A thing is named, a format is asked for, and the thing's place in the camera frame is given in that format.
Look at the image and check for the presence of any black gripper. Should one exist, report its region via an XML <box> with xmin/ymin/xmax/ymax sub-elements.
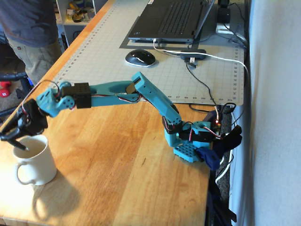
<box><xmin>0</xmin><ymin>98</ymin><xmax>49</xmax><ymax>142</ymax></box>

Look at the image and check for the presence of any black pen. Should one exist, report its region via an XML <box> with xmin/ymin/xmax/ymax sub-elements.
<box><xmin>7</xmin><ymin>138</ymin><xmax>30</xmax><ymax>152</ymax></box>

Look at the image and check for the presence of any white ceramic mug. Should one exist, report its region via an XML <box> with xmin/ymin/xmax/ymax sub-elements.
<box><xmin>12</xmin><ymin>134</ymin><xmax>58</xmax><ymax>186</ymax></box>

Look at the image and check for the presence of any red dumbbell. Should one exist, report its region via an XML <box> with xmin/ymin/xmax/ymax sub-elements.
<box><xmin>0</xmin><ymin>81</ymin><xmax>11</xmax><ymax>98</ymax></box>

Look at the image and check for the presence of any black office chair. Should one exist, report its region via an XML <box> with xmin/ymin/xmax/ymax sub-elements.
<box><xmin>0</xmin><ymin>44</ymin><xmax>32</xmax><ymax>118</ymax></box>

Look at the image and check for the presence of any person in grey shirt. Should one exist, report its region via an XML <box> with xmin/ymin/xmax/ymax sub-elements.
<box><xmin>0</xmin><ymin>0</ymin><xmax>63</xmax><ymax>87</ymax></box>

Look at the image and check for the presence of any white shelf unit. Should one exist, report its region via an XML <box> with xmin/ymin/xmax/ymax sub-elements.
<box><xmin>55</xmin><ymin>0</ymin><xmax>116</xmax><ymax>48</ymax></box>

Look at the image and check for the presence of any grey gridded cutting mat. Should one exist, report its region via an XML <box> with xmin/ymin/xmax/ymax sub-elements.
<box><xmin>44</xmin><ymin>0</ymin><xmax>245</xmax><ymax>106</ymax></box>

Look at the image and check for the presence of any black computer mouse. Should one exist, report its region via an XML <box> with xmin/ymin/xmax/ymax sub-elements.
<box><xmin>124</xmin><ymin>48</ymin><xmax>157</xmax><ymax>68</ymax></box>

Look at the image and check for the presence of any dark grey laptop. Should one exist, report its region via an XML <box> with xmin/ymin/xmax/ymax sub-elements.
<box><xmin>127</xmin><ymin>0</ymin><xmax>216</xmax><ymax>43</ymax></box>

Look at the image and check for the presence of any dark blue table clamp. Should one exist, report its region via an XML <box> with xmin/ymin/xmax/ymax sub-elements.
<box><xmin>196</xmin><ymin>125</ymin><xmax>243</xmax><ymax>171</ymax></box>

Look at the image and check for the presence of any black USB hub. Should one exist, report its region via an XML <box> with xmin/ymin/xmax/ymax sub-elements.
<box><xmin>180</xmin><ymin>48</ymin><xmax>207</xmax><ymax>63</ymax></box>

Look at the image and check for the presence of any grey adapter base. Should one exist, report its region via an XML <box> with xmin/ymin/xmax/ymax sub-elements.
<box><xmin>215</xmin><ymin>22</ymin><xmax>236</xmax><ymax>34</ymax></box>

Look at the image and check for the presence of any black power adapter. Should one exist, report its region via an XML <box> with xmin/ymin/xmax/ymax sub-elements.
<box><xmin>216</xmin><ymin>0</ymin><xmax>232</xmax><ymax>24</ymax></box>

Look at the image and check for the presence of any black power cable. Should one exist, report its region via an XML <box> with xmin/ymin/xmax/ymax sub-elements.
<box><xmin>189</xmin><ymin>102</ymin><xmax>237</xmax><ymax>116</ymax></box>

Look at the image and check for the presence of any thin black USB cable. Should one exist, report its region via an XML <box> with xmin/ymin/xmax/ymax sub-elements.
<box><xmin>185</xmin><ymin>61</ymin><xmax>218</xmax><ymax>111</ymax></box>

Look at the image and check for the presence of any black table frame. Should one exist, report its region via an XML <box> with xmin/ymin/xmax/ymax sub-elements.
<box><xmin>204</xmin><ymin>178</ymin><xmax>238</xmax><ymax>226</ymax></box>

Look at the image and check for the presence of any white USB cable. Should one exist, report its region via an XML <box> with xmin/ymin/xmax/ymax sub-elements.
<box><xmin>152</xmin><ymin>38</ymin><xmax>250</xmax><ymax>186</ymax></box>

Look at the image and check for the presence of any black tangled cable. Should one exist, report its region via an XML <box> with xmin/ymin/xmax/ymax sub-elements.
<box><xmin>225</xmin><ymin>2</ymin><xmax>248</xmax><ymax>50</ymax></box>

